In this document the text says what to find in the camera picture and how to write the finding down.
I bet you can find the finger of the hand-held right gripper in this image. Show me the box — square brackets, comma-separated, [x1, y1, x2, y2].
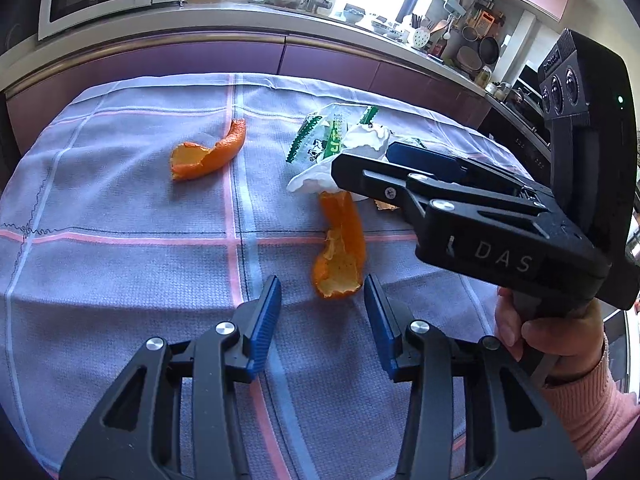
[386, 141, 541, 198]
[330, 151, 551, 233]

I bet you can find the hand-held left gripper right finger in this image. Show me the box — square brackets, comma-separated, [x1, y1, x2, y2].
[363, 274, 587, 480]

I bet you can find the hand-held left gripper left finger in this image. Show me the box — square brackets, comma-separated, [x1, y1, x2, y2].
[59, 275, 282, 480]

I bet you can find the green white plastic wrapper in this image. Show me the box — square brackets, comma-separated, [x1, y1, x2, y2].
[285, 102, 426, 166]

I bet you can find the broad orange peel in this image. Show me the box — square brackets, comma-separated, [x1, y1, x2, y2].
[312, 190, 366, 300]

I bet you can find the long curled orange peel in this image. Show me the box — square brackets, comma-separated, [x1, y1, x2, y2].
[169, 118, 247, 182]

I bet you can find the person's right hand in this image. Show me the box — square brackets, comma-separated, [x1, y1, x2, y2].
[494, 285, 608, 383]

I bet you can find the black built-in oven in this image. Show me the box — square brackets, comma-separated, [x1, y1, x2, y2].
[487, 105, 553, 171]

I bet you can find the round wooden board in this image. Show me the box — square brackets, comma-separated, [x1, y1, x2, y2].
[457, 46, 483, 72]

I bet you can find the hanging frying pan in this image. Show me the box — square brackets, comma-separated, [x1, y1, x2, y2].
[479, 35, 501, 66]

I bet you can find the checked grey tablecloth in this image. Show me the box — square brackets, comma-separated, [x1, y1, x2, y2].
[0, 72, 531, 480]

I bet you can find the kitchen counter with purple cabinets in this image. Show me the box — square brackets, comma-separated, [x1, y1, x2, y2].
[0, 0, 551, 161]

